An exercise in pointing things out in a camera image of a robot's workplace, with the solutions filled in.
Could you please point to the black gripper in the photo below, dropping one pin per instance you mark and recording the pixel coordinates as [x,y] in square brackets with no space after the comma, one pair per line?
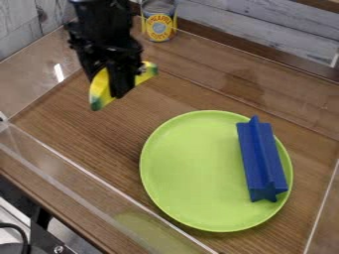
[101,40]

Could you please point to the clear acrylic front wall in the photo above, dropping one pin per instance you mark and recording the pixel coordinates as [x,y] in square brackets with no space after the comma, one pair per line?
[117,224]

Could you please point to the yellow labelled tin can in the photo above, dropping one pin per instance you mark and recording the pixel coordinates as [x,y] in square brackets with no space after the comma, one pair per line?
[159,19]

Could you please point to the green round plate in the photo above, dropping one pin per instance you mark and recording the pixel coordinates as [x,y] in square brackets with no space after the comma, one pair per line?
[192,173]

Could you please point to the blue star-shaped block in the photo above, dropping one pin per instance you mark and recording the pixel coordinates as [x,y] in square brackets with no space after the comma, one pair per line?
[264,175]

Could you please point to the black metal stand base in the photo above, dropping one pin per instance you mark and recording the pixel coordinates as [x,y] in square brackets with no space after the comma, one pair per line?
[41,238]

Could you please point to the yellow toy banana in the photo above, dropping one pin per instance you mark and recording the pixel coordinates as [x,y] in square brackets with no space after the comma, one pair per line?
[101,92]

